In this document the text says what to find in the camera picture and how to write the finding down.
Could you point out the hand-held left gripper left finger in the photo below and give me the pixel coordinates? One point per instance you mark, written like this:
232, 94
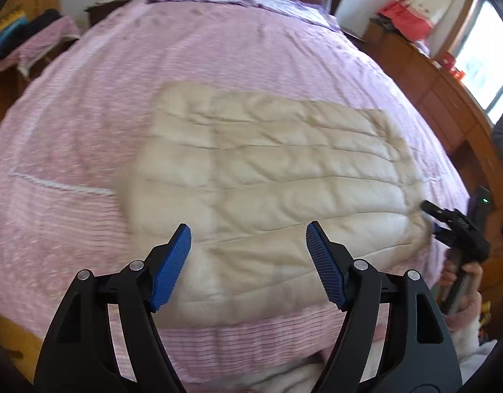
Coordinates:
173, 266

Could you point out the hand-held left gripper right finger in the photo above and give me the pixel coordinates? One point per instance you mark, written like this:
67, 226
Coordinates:
323, 262

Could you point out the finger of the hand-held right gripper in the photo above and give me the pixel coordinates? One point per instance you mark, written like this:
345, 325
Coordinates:
442, 229
435, 211

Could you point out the beige down jacket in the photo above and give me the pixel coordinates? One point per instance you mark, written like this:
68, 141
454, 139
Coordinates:
276, 172

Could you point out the person's right forearm pink sleeve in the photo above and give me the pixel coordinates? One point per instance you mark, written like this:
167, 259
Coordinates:
470, 313

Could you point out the dark clothes pile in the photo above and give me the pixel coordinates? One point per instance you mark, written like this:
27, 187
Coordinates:
40, 22

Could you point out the person's right hand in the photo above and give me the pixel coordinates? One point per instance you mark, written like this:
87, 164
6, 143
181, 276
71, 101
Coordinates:
474, 276

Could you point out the brown wooden sideboard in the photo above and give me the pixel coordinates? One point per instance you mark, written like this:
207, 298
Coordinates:
439, 102

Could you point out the person's white fluffy clothing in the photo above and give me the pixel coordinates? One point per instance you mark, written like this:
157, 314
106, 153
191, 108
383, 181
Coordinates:
476, 346

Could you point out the orange cup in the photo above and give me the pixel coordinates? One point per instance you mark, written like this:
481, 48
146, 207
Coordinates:
458, 73

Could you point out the red cup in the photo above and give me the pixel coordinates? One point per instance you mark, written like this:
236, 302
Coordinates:
448, 60

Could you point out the window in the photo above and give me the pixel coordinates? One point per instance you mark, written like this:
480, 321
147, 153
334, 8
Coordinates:
485, 53

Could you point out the pink bedspread bed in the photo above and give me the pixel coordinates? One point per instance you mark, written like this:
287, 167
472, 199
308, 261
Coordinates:
112, 90

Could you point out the pink floral chair cover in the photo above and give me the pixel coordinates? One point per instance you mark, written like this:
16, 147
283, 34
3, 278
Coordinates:
42, 43

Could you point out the dark wooden nightstand with cloth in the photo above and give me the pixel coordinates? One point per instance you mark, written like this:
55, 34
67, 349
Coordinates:
108, 8

